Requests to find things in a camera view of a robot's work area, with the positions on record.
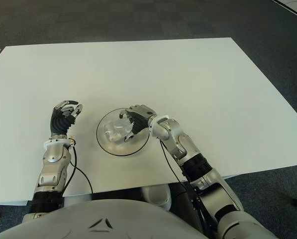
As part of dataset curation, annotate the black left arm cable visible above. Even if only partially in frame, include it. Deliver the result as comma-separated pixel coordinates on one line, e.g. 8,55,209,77
63,145,94,197

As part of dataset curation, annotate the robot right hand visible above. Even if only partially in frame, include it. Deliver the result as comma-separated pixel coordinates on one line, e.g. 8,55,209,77
119,104,157,142

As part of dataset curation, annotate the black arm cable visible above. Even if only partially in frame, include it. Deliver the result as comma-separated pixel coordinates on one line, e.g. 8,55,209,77
63,145,94,197
159,139,206,232

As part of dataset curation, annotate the white robot leg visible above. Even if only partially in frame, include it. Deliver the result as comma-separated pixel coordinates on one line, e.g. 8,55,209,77
140,185,173,211

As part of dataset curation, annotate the grey robot torso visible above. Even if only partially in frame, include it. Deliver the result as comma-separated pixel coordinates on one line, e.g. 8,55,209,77
0,198,206,239

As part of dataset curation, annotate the white plate black rim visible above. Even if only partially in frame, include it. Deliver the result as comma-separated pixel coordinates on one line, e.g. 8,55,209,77
96,107,150,157

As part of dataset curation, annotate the clear water bottle blue cap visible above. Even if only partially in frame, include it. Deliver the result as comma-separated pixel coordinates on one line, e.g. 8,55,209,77
103,117,134,142

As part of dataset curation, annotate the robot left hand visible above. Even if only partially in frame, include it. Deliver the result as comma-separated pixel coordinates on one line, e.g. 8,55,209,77
50,99,84,137

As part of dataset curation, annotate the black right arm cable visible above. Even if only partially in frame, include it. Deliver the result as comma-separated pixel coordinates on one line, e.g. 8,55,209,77
159,139,206,232

